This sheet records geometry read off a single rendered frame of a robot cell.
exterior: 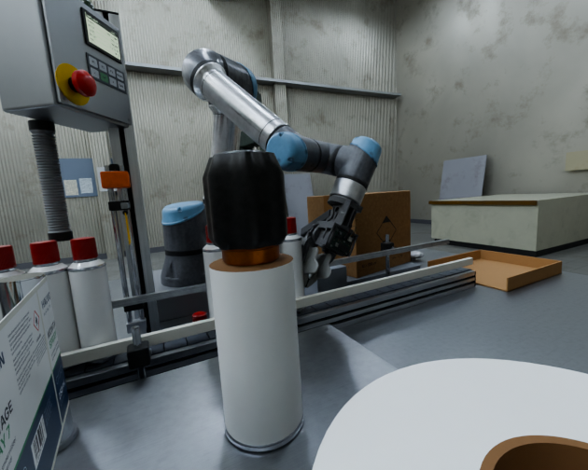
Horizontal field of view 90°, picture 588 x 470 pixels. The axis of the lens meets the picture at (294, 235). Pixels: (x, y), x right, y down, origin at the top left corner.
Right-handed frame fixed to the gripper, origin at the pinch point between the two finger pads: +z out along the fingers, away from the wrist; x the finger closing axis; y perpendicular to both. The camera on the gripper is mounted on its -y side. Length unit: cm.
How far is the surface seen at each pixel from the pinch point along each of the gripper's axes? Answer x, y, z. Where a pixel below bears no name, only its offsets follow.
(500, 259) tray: 78, -4, -35
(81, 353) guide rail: -35.3, 4.8, 23.1
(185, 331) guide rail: -22.0, 4.9, 16.0
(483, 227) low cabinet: 430, -237, -186
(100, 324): -34.8, 3.2, 18.7
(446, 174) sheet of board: 566, -463, -377
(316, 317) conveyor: 2.4, 6.0, 6.0
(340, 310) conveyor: 7.5, 6.0, 2.8
